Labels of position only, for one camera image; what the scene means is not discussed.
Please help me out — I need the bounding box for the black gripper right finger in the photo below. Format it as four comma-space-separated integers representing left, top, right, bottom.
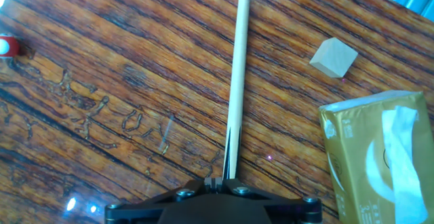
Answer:
214, 178, 323, 224

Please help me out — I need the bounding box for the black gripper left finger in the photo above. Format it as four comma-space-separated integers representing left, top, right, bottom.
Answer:
104, 178, 215, 224

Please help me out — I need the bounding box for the wooden pool cue black butt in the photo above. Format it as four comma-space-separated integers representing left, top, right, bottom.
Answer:
222, 0, 252, 181

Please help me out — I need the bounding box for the red white pool ball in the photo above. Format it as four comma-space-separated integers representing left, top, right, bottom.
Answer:
0, 33, 20, 59

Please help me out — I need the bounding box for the gold tissue pack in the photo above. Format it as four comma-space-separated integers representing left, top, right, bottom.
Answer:
318, 90, 434, 224

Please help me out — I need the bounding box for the small wooden cube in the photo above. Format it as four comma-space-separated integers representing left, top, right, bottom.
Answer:
309, 37, 359, 79

